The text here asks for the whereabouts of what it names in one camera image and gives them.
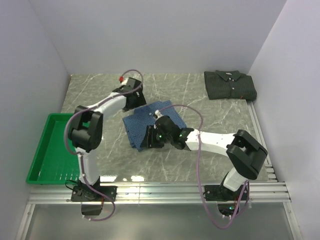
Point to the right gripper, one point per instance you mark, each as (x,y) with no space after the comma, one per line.
(148,141)

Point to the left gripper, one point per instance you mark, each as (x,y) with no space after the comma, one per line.
(140,101)

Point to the blue plaid long sleeve shirt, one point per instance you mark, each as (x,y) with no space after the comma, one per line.
(136,124)

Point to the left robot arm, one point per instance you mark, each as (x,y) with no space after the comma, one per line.
(84,130)

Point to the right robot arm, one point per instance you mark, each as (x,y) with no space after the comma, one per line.
(246,154)

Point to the folded dark striped shirt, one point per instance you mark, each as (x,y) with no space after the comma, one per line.
(229,85)

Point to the green plastic tray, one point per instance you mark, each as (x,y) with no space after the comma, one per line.
(52,163)

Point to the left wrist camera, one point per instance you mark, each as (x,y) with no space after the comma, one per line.
(123,80)

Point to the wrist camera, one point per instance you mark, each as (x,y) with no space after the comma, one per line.
(123,80)
(157,115)

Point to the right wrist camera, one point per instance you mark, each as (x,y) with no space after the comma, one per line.
(157,115)

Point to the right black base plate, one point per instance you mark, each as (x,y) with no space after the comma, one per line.
(220,193)

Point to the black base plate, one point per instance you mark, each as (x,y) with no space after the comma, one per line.
(85,194)
(220,193)

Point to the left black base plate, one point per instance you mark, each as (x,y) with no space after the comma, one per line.
(85,194)

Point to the aluminium mounting rail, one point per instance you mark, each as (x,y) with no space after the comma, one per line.
(159,193)

